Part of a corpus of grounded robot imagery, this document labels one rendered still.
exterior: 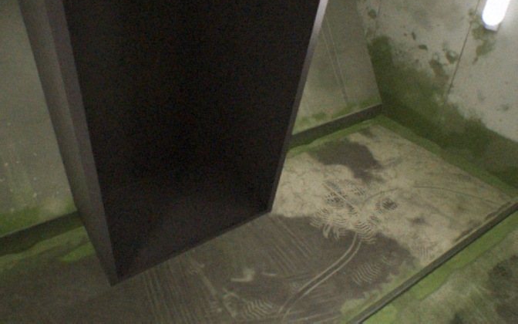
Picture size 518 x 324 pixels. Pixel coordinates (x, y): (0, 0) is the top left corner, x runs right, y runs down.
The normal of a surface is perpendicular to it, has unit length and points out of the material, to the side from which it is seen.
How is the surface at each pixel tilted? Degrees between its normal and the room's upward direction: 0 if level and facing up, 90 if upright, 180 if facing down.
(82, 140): 102
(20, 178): 57
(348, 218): 0
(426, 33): 90
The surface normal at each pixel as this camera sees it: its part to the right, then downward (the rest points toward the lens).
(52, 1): 0.56, 0.63
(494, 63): -0.82, 0.29
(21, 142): 0.50, -0.06
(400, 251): 0.04, -0.83
